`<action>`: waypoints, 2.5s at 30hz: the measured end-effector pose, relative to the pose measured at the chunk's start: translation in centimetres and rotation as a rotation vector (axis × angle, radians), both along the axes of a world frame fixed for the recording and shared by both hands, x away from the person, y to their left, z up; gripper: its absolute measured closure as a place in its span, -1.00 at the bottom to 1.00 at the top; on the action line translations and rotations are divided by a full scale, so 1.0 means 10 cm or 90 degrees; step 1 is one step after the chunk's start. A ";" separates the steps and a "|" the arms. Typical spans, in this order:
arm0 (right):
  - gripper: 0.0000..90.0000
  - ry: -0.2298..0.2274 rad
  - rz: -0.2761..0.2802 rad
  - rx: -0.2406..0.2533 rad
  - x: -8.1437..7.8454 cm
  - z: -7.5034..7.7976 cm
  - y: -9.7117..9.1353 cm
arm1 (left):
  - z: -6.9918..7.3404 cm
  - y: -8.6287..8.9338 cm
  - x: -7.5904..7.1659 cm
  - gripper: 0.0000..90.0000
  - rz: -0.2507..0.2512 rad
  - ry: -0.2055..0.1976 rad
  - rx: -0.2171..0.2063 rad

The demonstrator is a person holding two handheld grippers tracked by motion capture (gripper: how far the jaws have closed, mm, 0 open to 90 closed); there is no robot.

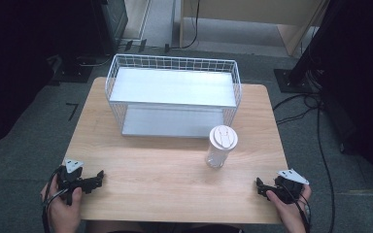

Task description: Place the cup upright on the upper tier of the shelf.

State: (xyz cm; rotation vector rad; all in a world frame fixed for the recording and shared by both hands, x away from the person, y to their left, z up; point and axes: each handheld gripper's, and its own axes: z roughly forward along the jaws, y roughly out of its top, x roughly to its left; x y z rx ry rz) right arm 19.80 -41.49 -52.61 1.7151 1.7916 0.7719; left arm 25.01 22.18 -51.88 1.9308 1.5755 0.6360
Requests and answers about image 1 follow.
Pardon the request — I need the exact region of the person's left hand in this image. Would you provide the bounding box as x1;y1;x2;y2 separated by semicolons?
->
40;176;84;229

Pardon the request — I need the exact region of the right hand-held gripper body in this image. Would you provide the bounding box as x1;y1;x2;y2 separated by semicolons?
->
272;168;311;206

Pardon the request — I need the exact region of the clear bottle with white lid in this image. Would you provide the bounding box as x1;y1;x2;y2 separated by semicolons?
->
205;124;239;169

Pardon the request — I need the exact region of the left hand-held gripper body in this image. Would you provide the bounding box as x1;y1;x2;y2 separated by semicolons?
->
56;157;89;207

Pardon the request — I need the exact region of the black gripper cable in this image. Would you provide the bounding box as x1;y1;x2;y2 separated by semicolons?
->
281;183;313;233
41;165;70;233

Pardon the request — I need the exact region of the white wire shelf rack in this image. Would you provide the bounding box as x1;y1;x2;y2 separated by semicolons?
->
104;53;243;140

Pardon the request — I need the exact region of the black looped floor cable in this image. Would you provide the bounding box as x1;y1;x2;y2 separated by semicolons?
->
272;92;322;126

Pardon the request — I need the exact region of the dark curtain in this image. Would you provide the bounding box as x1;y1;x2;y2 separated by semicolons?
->
317;0;373;198
0;0;95;153

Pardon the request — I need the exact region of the person's right hand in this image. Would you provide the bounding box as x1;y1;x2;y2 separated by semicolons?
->
265;183;313;227

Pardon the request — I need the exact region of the long black floor cable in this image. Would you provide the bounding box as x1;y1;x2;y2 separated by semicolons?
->
316;103;337;233

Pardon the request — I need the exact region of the light wooden cabinet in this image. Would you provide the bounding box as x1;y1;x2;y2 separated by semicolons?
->
178;0;331;58

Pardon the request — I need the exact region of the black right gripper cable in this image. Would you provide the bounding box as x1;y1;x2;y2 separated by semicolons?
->
281;183;313;233

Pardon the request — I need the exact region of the black equipment case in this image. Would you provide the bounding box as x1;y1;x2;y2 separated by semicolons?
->
90;0;130;56

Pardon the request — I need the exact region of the black hanging cable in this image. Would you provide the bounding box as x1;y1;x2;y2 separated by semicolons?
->
164;0;202;54

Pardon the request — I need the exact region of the black stand with base plate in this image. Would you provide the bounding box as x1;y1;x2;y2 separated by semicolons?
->
48;0;118;87
273;0;348;95

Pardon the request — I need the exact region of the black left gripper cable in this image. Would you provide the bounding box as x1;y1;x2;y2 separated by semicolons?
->
41;165;70;233

